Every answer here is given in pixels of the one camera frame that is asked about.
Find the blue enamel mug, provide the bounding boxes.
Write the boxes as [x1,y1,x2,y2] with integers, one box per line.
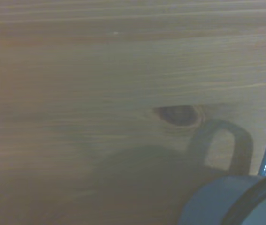
[178,125,266,225]

